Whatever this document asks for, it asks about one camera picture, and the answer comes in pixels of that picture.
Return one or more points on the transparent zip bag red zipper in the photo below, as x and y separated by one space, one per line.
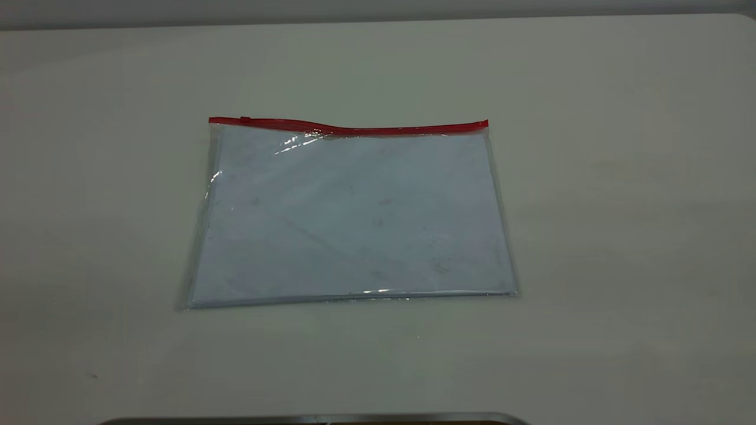
354 212

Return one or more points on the grey metal edge strip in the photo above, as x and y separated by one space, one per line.
313 419

